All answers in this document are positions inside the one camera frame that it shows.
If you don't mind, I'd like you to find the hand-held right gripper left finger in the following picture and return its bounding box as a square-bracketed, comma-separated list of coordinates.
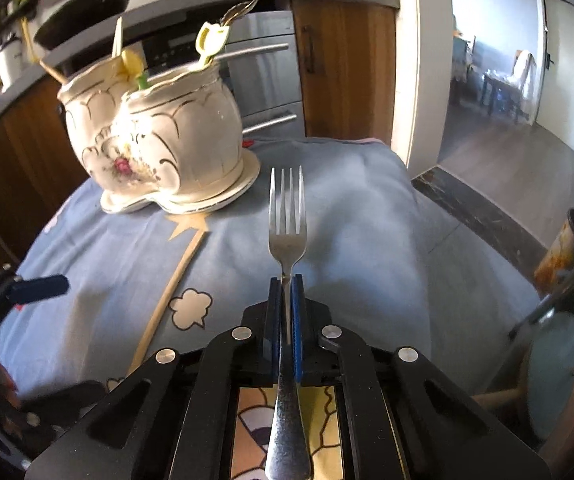
[24, 276, 285, 480]

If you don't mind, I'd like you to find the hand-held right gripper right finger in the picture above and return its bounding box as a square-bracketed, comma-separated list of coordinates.
[290, 275, 552, 480]

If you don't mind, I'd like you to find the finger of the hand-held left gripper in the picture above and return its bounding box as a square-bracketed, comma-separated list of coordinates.
[20, 380, 109, 428]
[7, 274, 71, 307]

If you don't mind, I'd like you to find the metal fork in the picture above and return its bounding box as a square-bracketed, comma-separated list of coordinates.
[266, 166, 314, 480]

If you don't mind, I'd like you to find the wooden chopstick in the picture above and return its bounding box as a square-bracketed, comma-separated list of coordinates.
[127, 232, 209, 378]
[20, 17, 36, 64]
[38, 59, 68, 83]

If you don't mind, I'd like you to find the white floral ceramic utensil holder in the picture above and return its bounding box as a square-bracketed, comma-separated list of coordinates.
[57, 57, 262, 215]

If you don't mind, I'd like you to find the yellow-green handled fork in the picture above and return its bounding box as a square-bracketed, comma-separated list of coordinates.
[120, 49, 150, 92]
[195, 0, 268, 71]

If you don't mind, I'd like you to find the blue printed tablecloth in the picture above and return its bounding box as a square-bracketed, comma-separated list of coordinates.
[0, 136, 542, 480]

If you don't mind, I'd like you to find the wooden cabinet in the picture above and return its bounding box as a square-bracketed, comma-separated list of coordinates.
[0, 75, 88, 271]
[291, 0, 398, 146]

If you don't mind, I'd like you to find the white canister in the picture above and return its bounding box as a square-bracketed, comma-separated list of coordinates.
[0, 35, 23, 86]

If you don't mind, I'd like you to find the stainless steel oven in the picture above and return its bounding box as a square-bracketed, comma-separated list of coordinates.
[140, 10, 305, 138]

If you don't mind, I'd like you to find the round stool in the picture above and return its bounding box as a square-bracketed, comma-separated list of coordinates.
[472, 310, 574, 441]

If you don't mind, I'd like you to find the black frying pan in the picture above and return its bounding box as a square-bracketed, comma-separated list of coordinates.
[33, 0, 133, 51]

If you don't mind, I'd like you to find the small dark table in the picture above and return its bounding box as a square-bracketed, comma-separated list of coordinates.
[479, 72, 518, 113]

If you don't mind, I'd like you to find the dark kitchen countertop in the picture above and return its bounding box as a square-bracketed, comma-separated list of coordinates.
[0, 0, 400, 126]

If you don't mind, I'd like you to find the chair with white cloth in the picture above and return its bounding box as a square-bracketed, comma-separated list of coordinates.
[509, 50, 538, 121]

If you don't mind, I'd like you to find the steel drawer handle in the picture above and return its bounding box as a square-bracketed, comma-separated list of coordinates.
[241, 112, 298, 133]

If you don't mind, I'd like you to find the steel oven handle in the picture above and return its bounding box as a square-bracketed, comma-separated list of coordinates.
[214, 43, 289, 63]

